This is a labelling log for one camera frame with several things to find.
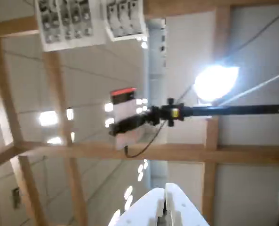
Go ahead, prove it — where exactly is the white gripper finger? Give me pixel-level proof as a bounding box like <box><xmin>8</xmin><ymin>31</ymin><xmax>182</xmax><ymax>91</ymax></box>
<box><xmin>108</xmin><ymin>187</ymin><xmax>165</xmax><ymax>226</ymax></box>
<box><xmin>165</xmin><ymin>182</ymin><xmax>208</xmax><ymax>226</ymax></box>

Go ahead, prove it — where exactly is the black phone holder clamp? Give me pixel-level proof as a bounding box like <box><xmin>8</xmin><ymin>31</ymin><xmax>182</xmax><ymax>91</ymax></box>
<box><xmin>109</xmin><ymin>110</ymin><xmax>155</xmax><ymax>137</ymax></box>

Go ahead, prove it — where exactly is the phone with red edge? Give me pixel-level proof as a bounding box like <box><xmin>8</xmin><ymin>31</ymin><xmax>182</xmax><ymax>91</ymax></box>
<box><xmin>110</xmin><ymin>87</ymin><xmax>145</xmax><ymax>151</ymax></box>

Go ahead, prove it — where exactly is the black Neewer pole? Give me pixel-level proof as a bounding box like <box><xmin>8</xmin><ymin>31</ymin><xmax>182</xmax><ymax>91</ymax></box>
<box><xmin>151</xmin><ymin>97</ymin><xmax>279</xmax><ymax>126</ymax></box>

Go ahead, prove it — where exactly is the bright ceiling light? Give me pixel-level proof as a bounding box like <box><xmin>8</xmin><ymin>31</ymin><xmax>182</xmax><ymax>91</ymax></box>
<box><xmin>192</xmin><ymin>65</ymin><xmax>240</xmax><ymax>102</ymax></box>

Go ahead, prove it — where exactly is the small printed paper sheet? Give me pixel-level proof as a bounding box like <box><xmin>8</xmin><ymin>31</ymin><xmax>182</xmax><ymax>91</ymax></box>
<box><xmin>101</xmin><ymin>0</ymin><xmax>146</xmax><ymax>42</ymax></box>

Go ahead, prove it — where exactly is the large printed paper sheet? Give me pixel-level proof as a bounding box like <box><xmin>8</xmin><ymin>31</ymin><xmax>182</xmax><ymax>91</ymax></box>
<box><xmin>34</xmin><ymin>0</ymin><xmax>107</xmax><ymax>52</ymax></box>

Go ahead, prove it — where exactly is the black phone cable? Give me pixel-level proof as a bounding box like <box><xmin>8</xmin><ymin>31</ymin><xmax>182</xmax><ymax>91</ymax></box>
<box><xmin>124</xmin><ymin>84</ymin><xmax>194</xmax><ymax>159</ymax></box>

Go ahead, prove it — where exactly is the thin white cable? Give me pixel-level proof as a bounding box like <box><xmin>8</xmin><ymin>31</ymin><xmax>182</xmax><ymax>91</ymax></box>
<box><xmin>213</xmin><ymin>70</ymin><xmax>279</xmax><ymax>105</ymax></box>

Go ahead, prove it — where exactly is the thin black overhead cable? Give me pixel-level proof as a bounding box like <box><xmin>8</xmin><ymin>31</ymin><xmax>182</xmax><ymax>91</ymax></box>
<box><xmin>225</xmin><ymin>4</ymin><xmax>279</xmax><ymax>61</ymax></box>

